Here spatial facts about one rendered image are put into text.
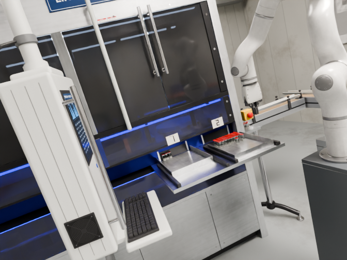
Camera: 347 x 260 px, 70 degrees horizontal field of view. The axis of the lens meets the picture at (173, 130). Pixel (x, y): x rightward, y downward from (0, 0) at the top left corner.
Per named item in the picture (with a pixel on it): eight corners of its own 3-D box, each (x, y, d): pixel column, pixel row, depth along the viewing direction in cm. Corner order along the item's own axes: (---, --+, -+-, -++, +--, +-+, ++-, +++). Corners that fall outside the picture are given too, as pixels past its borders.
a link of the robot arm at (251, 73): (250, 78, 128) (259, 75, 134) (245, 52, 125) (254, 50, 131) (236, 81, 134) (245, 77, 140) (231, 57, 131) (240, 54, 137)
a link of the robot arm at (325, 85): (357, 111, 109) (351, 57, 104) (346, 125, 98) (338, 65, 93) (327, 113, 118) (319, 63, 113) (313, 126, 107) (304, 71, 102)
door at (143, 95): (97, 133, 148) (61, 32, 135) (169, 109, 160) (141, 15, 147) (97, 133, 147) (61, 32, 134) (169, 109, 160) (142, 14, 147)
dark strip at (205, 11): (227, 121, 174) (199, 2, 157) (233, 119, 176) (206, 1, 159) (229, 121, 173) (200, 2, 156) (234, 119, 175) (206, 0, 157)
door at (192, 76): (169, 109, 160) (142, 14, 148) (226, 90, 172) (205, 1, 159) (170, 109, 160) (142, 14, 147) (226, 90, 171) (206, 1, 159)
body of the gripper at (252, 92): (252, 79, 140) (256, 99, 142) (237, 84, 137) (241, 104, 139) (261, 79, 133) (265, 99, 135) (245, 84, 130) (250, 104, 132)
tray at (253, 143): (208, 148, 168) (207, 143, 167) (240, 135, 174) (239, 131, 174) (235, 161, 136) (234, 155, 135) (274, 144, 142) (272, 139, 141)
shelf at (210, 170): (151, 168, 168) (150, 165, 168) (237, 134, 187) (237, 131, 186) (174, 194, 123) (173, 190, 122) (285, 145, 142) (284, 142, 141)
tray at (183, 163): (157, 162, 169) (155, 158, 168) (191, 149, 176) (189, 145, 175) (173, 178, 137) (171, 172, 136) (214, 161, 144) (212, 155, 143)
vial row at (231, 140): (218, 148, 162) (217, 142, 161) (241, 139, 166) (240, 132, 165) (220, 149, 160) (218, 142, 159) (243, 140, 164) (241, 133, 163)
